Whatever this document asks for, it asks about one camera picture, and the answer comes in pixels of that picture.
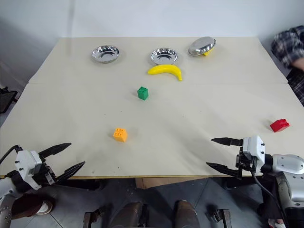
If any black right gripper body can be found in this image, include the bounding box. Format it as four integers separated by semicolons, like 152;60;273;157
235;139;257;180

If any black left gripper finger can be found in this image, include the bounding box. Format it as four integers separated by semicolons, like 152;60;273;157
55;161;86;183
38;142;72;159

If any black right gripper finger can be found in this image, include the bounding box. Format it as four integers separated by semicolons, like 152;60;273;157
206;161;238;178
211;137;244;147

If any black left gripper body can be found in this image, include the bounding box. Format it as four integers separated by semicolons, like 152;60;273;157
35;155;59;186

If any dark red shoe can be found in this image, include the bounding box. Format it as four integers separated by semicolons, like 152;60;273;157
11;193;54;219

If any red toy block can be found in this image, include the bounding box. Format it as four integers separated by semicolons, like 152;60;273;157
269;118;291;133

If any brown cardboard box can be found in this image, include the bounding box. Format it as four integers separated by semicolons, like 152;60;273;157
135;177;203;190

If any dark rounded shape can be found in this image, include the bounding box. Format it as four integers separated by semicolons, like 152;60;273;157
174;199;200;228
110;201;150;228

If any orange-yellow toy block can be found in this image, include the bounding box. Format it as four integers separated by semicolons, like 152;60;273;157
112;128;128;143

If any white shoe tip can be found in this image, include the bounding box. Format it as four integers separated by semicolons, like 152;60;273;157
267;218;285;228

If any black folding stand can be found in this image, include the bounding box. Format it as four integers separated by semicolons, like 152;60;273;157
0;86;19;114

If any yellow plastic banana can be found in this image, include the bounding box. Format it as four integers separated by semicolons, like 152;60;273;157
148;64;184;82

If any green toy block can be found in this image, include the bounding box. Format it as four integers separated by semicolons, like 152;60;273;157
137;86;149;101

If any tilted steel bowl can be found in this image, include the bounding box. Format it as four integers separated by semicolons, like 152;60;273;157
188;36;217;57

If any round steel bowl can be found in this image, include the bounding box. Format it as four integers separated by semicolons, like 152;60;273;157
150;47;178;66
91;45;120;64

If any person in plaid shirt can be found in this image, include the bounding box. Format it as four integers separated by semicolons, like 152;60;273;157
270;25;304;107

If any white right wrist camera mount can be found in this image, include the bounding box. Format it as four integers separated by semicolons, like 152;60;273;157
242;135;266;173

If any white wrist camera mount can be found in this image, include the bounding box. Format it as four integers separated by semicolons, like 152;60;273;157
242;135;266;173
15;150;43;191

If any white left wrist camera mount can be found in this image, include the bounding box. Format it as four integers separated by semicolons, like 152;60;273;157
15;150;43;191

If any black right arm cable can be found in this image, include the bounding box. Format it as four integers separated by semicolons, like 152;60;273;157
250;170;289;228

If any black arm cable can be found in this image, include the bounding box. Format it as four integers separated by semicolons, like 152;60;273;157
0;145;23;164
250;170;289;228

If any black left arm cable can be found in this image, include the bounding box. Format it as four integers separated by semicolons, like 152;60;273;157
0;145;23;164

